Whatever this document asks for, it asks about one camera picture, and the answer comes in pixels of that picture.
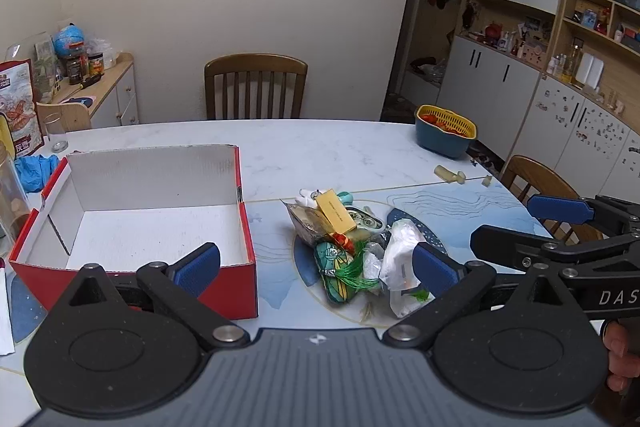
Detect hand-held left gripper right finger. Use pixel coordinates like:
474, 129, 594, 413
382, 242, 573, 349

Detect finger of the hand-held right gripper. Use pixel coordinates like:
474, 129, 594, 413
470, 225, 640, 269
526, 193, 640, 239

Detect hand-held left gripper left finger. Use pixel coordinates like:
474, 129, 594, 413
68, 243, 251, 351

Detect white plastic bag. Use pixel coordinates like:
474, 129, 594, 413
376, 218, 432, 319

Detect red cardboard box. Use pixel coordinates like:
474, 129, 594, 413
9, 144, 259, 322

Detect correction tape dispenser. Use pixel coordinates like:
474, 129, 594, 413
350, 206, 387, 234

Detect green pouch with tassel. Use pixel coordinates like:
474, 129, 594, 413
314, 233, 388, 305

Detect silver foil packet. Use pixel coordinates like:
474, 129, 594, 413
285, 201, 341, 245

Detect yellow rectangular box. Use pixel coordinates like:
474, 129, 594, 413
316, 190, 358, 235

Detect person's right hand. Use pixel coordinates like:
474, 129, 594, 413
601, 321, 640, 408

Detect wooden dining chair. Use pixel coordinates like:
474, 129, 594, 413
204, 53, 308, 120
501, 155, 606, 244

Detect beige tube piece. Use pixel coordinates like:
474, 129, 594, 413
434, 165, 467, 184

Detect blue plastic tub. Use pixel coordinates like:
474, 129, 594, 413
415, 113, 477, 159

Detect white plush tooth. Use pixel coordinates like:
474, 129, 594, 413
294, 188, 326, 210

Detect yellow plastic colander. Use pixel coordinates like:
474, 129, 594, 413
417, 105, 477, 140

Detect yellow oil bottle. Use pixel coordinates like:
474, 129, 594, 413
562, 38, 585, 84

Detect wooden white sideboard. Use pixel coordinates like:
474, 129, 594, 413
50, 53, 140, 128

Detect blue rubber gloves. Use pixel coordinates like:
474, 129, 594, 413
14, 153, 61, 194

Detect clear drinking glass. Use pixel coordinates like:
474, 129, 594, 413
44, 112, 69, 152

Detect white paper sheet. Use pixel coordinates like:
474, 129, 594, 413
0, 268, 17, 355

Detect small light wooden chair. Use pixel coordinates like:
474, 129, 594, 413
36, 101, 93, 136

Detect dark glass jar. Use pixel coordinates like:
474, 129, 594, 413
66, 54, 86, 86

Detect clear plastic bag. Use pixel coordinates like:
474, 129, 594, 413
87, 38, 121, 70

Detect red snack bag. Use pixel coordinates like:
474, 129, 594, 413
0, 59, 45, 158

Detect small blue globe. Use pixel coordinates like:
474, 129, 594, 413
53, 23, 87, 58

